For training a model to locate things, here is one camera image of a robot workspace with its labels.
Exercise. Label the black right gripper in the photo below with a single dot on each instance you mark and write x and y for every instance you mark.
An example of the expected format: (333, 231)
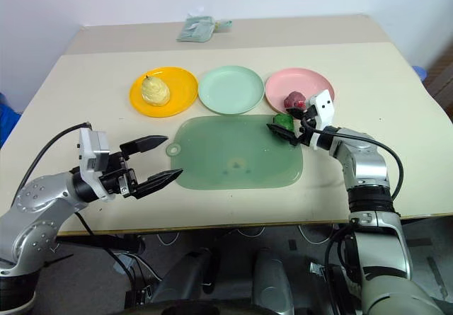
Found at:
(307, 124)

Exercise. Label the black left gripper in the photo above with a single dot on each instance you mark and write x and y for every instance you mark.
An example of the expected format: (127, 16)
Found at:
(117, 180)

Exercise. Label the green toy vegetable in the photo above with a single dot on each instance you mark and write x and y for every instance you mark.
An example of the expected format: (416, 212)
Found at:
(283, 120)

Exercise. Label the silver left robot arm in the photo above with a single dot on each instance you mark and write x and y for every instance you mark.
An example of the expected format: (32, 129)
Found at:
(32, 216)

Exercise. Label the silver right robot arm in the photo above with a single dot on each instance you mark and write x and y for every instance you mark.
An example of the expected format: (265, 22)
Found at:
(371, 173)

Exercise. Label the pink plate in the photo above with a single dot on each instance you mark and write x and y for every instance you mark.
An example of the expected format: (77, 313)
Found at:
(297, 81)

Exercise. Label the light green plate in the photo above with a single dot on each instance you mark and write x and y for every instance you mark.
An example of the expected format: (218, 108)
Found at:
(230, 90)

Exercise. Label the yellow plate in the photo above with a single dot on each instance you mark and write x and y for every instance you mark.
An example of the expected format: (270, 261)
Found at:
(182, 88)

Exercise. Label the dark red toy fruit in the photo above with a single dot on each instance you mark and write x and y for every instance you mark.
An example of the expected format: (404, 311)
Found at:
(293, 99)

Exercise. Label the translucent green cutting mat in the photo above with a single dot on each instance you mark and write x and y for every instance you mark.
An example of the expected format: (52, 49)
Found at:
(230, 152)

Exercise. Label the pale yellow toy pear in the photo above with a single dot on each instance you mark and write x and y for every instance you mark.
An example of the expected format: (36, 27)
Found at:
(155, 92)

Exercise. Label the dark grey rounded shape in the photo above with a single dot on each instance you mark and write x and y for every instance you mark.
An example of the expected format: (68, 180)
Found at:
(184, 270)

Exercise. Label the pale green fabric pouch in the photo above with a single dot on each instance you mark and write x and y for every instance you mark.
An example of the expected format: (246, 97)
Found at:
(194, 30)

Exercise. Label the blue bag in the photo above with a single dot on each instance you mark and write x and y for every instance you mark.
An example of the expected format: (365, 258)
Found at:
(7, 120)

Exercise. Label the brown wooden furniture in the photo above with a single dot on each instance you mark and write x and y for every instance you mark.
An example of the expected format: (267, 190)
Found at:
(442, 81)

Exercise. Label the light grey rounded shape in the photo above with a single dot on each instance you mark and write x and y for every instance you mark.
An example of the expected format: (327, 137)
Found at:
(272, 279)

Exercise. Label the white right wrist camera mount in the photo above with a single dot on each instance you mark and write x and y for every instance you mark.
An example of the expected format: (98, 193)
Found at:
(323, 108)

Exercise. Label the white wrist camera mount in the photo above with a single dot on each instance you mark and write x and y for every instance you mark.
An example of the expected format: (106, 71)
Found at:
(92, 152)
(323, 108)

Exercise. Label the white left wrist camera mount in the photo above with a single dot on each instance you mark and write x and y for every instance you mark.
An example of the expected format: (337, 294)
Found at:
(92, 152)

